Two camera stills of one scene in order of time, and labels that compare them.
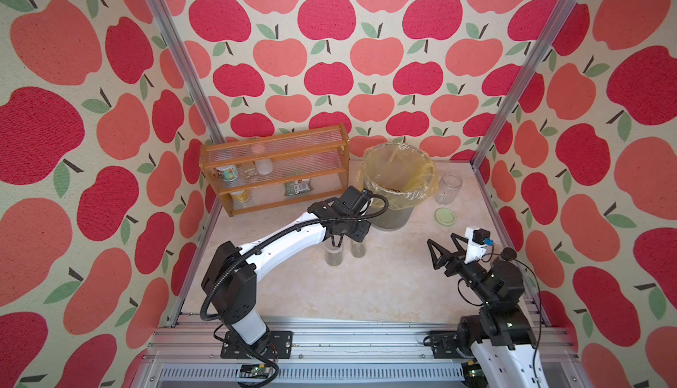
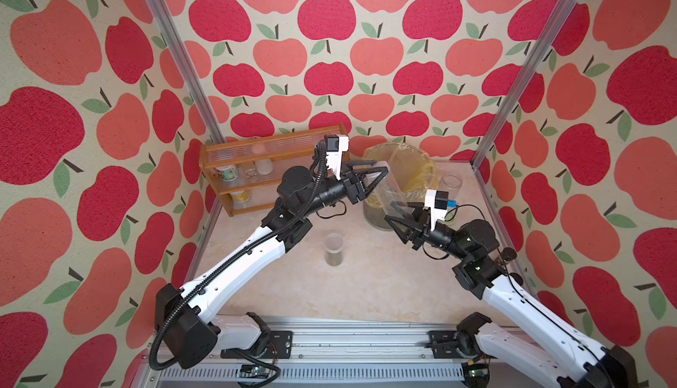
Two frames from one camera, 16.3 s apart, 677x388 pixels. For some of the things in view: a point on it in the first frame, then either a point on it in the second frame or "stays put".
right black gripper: x=437 y=263 to x=419 y=235
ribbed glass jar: x=448 y=190 stays put
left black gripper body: x=357 y=227 to x=351 y=188
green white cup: x=228 y=173 stays put
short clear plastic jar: x=333 y=254 stays put
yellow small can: x=241 y=196 stays put
